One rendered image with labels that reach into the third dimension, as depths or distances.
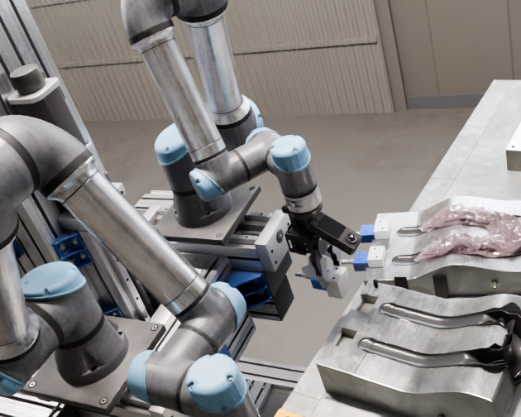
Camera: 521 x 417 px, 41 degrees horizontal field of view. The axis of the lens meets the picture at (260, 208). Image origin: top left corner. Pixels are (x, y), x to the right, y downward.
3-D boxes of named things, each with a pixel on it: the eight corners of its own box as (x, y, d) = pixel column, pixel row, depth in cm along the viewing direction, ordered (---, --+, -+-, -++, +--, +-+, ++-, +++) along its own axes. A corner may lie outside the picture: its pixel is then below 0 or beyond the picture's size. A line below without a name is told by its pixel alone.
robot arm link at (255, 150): (225, 141, 150) (247, 159, 141) (270, 118, 152) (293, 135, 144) (236, 170, 154) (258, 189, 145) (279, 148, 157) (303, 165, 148)
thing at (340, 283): (293, 289, 163) (287, 272, 160) (303, 275, 166) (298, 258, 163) (342, 299, 156) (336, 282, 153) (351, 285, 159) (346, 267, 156)
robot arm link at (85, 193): (18, 107, 110) (227, 320, 119) (-33, 146, 103) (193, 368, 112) (43, 72, 101) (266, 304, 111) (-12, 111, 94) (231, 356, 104)
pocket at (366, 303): (353, 320, 157) (350, 309, 155) (363, 304, 160) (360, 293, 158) (371, 325, 155) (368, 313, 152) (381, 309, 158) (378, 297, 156)
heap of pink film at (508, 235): (413, 268, 165) (408, 243, 160) (419, 221, 178) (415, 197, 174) (530, 265, 155) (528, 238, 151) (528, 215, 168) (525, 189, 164)
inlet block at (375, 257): (333, 276, 175) (329, 261, 172) (337, 263, 178) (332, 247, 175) (385, 275, 170) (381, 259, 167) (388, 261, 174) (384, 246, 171)
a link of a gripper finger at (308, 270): (308, 284, 158) (303, 248, 155) (331, 289, 155) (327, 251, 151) (301, 290, 156) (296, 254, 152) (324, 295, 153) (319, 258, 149)
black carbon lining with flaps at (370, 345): (356, 356, 146) (346, 324, 141) (386, 304, 156) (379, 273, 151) (524, 403, 126) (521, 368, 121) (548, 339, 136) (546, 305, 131)
